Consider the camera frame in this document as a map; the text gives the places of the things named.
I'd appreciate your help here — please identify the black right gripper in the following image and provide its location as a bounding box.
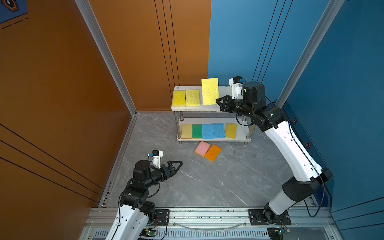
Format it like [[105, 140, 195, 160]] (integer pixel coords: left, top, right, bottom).
[[215, 95, 255, 119]]

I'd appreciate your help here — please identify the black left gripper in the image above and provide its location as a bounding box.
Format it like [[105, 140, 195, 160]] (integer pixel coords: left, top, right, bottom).
[[144, 161, 182, 190]]

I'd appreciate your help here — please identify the lime porous sponge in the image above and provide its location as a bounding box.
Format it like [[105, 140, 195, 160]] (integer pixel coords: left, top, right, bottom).
[[201, 78, 219, 106], [185, 90, 200, 107]]

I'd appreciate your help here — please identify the blue sponge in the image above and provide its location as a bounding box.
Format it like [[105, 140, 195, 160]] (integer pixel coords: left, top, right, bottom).
[[202, 124, 214, 140], [212, 123, 226, 139]]

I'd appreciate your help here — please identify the green sponge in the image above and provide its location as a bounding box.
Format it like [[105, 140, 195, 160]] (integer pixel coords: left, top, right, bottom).
[[192, 125, 203, 139]]

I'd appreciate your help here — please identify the pale yellow sponge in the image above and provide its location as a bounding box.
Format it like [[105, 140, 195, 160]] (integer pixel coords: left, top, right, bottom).
[[181, 124, 193, 139]]

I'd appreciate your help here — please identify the bright yellow sponge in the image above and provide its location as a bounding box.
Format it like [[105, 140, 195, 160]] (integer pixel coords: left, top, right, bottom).
[[172, 91, 186, 108]]

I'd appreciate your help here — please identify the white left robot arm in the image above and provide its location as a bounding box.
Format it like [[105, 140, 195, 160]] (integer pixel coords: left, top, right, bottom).
[[106, 160, 183, 240]]

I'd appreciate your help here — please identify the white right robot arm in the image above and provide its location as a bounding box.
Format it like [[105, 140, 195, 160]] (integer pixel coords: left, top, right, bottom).
[[216, 76, 333, 225]]

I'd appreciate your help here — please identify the white two-tier shelf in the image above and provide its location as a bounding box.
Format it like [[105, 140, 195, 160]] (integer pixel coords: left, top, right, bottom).
[[171, 105, 258, 144]]

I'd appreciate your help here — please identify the pink sponge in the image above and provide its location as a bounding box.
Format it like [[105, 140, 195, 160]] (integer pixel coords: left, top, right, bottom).
[[194, 142, 211, 158]]

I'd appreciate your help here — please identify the orange sponge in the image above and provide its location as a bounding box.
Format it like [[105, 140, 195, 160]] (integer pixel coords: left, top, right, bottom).
[[204, 145, 222, 162]]

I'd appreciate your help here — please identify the green circuit board left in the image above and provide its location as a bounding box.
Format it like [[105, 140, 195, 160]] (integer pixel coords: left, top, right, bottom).
[[139, 230, 159, 239]]

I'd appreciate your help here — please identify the green circuit board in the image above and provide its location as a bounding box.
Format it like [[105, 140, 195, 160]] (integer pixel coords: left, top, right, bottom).
[[139, 230, 159, 239], [267, 228, 291, 240]]

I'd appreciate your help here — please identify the green circuit board right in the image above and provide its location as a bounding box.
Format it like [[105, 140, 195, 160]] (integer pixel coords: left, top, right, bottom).
[[267, 228, 291, 240]]

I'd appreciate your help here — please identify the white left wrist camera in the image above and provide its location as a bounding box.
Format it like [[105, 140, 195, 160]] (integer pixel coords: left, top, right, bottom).
[[148, 150, 163, 169]]

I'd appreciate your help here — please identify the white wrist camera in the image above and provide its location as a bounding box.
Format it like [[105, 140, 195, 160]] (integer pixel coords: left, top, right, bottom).
[[148, 150, 163, 169], [229, 76, 245, 99]]

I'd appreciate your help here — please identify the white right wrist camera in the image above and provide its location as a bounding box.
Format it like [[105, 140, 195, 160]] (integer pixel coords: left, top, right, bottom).
[[229, 76, 245, 99]]

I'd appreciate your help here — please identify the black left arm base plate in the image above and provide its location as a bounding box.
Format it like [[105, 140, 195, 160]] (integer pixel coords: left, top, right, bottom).
[[149, 209, 170, 226]]

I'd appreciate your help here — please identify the aluminium front rail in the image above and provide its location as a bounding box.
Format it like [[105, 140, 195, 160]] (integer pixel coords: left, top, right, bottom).
[[80, 207, 343, 240]]

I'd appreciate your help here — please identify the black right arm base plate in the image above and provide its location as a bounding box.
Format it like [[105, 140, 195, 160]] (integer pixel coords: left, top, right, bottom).
[[248, 209, 292, 226]]

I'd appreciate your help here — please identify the aluminium corner post left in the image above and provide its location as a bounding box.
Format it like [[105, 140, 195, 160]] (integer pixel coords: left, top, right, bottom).
[[74, 0, 138, 117]]

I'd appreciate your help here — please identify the aluminium corner post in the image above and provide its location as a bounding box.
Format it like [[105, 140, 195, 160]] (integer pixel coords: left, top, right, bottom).
[[74, 0, 138, 117], [276, 0, 345, 109]]

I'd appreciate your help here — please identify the aluminium corner post right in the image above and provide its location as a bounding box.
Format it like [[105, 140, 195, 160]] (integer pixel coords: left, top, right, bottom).
[[276, 0, 345, 109]]

